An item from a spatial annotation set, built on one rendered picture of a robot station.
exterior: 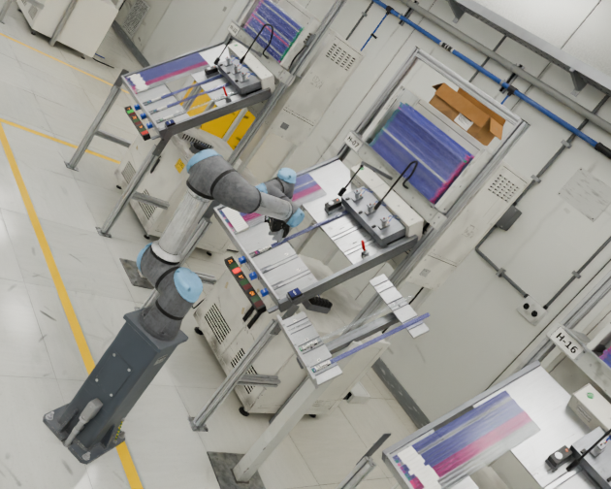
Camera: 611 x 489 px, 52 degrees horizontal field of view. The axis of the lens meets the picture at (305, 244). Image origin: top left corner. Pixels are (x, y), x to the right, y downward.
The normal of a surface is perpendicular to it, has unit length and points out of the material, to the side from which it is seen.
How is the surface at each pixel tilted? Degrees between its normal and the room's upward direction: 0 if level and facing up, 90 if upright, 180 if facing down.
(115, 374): 90
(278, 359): 90
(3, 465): 0
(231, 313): 90
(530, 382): 44
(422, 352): 90
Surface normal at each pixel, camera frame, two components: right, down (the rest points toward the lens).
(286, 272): -0.07, -0.68
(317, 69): 0.50, 0.61
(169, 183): -0.65, -0.22
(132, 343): -0.35, 0.09
